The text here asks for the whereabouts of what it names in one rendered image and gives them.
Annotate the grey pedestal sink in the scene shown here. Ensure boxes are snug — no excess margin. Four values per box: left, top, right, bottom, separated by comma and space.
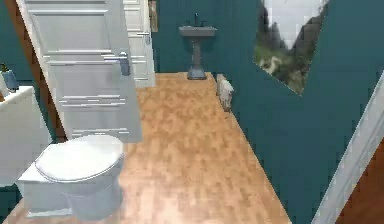
178, 25, 218, 81

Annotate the white panelled room door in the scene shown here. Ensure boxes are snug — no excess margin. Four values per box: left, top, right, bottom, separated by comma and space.
15, 0, 144, 144

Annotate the pale crumpled cloth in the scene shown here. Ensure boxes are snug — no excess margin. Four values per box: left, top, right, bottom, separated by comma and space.
216, 73, 235, 112

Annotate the white door frame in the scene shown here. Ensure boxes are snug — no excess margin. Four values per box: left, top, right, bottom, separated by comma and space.
310, 70, 384, 224

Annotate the silver door lever handle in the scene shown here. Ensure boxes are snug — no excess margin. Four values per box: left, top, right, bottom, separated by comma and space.
136, 31, 152, 46
102, 51, 132, 77

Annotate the landscape wall picture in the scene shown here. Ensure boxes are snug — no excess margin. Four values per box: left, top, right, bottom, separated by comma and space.
252, 0, 331, 96

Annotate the white closed room door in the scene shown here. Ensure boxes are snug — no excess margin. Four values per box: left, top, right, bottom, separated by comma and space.
122, 0, 157, 89

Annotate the white toilet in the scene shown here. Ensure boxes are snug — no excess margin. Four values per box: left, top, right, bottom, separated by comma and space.
17, 134, 126, 222

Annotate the small brown wall picture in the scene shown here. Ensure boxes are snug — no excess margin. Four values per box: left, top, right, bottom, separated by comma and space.
148, 0, 159, 33

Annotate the blue bottle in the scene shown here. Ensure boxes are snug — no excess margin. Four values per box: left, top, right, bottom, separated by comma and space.
0, 64, 20, 93

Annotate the black sink faucet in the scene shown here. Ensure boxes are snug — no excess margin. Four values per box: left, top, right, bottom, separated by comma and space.
191, 12, 208, 28

